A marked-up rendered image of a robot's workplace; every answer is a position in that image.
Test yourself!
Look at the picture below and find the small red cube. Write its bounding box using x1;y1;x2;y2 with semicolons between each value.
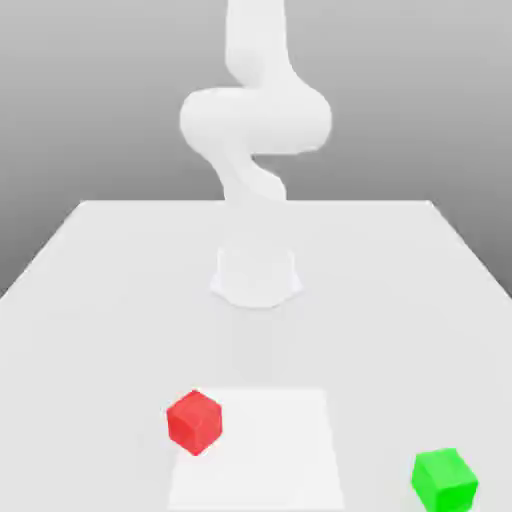
166;389;224;457

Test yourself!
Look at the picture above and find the small green cube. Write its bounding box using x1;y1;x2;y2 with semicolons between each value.
410;447;480;512

